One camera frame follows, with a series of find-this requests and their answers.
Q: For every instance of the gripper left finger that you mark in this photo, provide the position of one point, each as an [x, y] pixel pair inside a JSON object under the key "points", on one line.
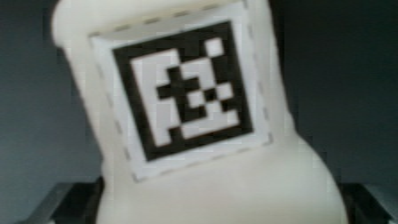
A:
{"points": [[70, 204]]}

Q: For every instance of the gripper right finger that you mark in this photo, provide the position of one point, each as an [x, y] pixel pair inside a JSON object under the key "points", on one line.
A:
{"points": [[372, 204]]}

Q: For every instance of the white lamp bulb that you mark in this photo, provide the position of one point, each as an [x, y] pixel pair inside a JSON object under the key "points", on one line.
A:
{"points": [[207, 162]]}

